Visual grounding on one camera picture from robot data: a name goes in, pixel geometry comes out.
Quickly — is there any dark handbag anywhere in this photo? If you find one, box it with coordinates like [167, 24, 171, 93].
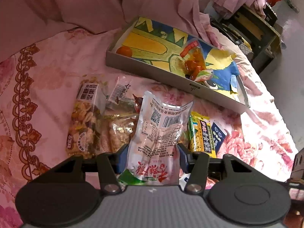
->
[210, 19, 253, 56]

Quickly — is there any peanut brittle clear packet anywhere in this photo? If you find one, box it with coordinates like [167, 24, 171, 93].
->
[107, 113, 139, 153]

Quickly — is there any yellow green snack packet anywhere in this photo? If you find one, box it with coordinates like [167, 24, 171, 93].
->
[188, 111, 216, 158]

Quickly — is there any mixed nut bar packet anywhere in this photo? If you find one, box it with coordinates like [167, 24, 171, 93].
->
[65, 75, 107, 158]

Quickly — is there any grey cardboard tray box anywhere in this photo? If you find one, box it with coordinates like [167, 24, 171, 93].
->
[106, 17, 250, 114]

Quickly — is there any orange candy clear bag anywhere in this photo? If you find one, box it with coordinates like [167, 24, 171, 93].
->
[180, 39, 213, 83]

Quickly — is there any black calendar box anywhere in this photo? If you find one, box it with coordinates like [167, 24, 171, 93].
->
[263, 3, 278, 27]

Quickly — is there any dark wooden desk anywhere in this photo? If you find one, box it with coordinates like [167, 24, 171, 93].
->
[225, 6, 282, 74]

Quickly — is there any pink floral bed blanket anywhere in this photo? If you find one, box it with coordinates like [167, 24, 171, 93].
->
[1, 15, 297, 227]

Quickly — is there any dark dried plum packet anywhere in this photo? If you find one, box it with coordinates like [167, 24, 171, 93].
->
[105, 75, 143, 114]

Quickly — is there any white red snack pouch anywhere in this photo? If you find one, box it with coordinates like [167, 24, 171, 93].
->
[118, 91, 193, 185]

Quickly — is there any pink curtain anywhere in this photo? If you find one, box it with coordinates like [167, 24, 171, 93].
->
[1, 0, 212, 60]

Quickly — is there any blue white snack stick packet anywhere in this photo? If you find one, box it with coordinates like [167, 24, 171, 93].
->
[211, 120, 228, 153]

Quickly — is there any small orange fruit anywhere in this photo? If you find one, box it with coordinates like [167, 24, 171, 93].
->
[116, 46, 132, 58]

